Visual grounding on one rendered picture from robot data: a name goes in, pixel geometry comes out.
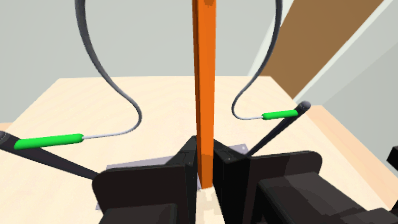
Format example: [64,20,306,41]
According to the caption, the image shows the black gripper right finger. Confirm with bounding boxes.
[213,139,323,224]

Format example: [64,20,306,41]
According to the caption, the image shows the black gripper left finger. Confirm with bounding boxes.
[91,135,198,224]

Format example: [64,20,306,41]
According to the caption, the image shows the orange bar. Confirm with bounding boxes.
[192,0,216,189]

